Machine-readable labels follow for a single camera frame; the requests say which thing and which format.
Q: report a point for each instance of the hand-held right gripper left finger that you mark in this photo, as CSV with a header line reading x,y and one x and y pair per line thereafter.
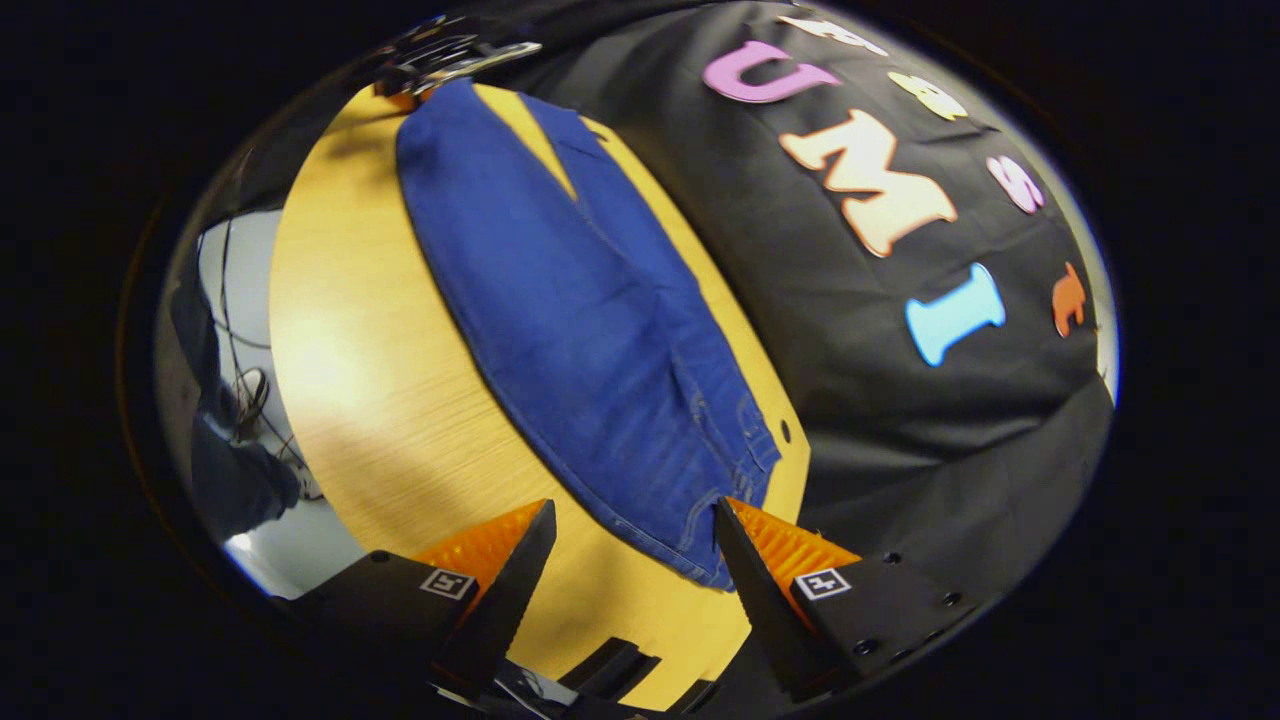
x,y
505,600

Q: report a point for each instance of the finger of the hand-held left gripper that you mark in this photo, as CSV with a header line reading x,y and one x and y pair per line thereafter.
x,y
410,98

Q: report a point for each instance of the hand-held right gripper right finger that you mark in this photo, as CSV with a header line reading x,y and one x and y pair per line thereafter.
x,y
760,610

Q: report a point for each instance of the blue jeans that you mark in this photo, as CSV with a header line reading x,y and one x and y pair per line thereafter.
x,y
580,330

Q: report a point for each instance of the black bar-shaped object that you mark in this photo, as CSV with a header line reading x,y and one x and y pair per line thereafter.
x,y
610,662

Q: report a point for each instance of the black backdrop cloth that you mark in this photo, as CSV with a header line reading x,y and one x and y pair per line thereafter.
x,y
850,400

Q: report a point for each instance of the person's dark trousers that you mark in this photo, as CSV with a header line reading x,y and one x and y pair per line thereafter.
x,y
235,490

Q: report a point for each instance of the dark shoe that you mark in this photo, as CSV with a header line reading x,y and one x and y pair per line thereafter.
x,y
250,400

